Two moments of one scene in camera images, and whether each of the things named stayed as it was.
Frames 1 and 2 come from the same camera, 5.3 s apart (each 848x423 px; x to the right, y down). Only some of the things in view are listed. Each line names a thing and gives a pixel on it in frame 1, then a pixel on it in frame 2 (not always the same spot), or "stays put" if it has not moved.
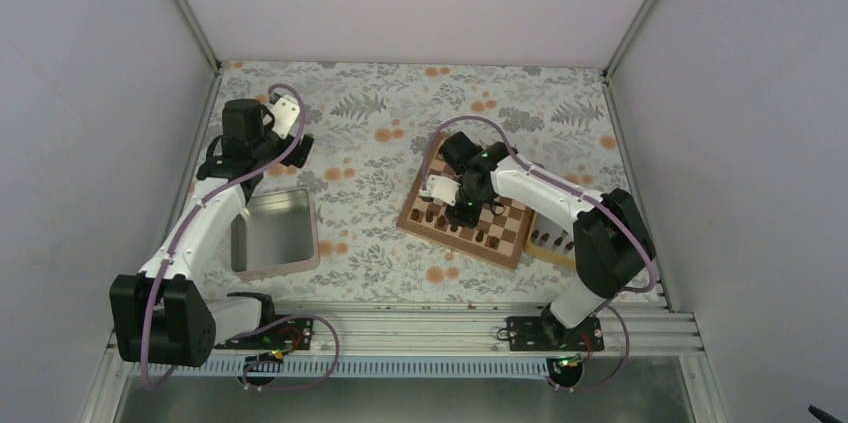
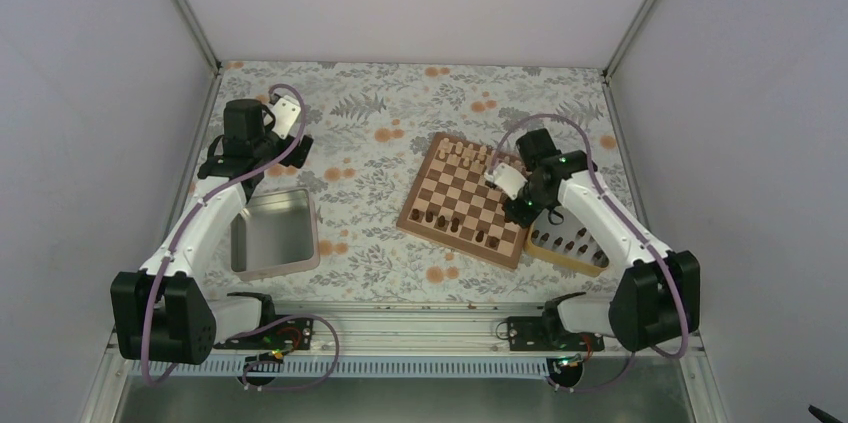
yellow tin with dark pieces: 549,242 stays put
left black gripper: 302,152 stays put
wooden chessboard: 452,209 stays put
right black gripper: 469,220 -> 523,219
